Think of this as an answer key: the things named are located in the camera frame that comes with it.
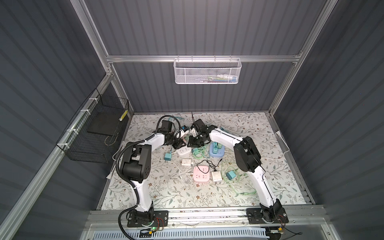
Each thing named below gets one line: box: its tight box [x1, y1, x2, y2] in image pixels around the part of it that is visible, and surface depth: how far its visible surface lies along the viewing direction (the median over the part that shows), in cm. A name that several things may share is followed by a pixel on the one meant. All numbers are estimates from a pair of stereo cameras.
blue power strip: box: [209, 141, 225, 158], surface depth 96 cm
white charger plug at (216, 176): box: [211, 171, 222, 182], surface depth 86 cm
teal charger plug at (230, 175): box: [226, 170, 236, 181], surface depth 88 cm
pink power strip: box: [193, 165, 210, 183], surface depth 87 cm
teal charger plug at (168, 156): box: [164, 150, 172, 161], surface depth 96 cm
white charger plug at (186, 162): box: [181, 159, 192, 166], surface depth 93 cm
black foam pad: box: [87, 110, 126, 136], surface depth 77 cm
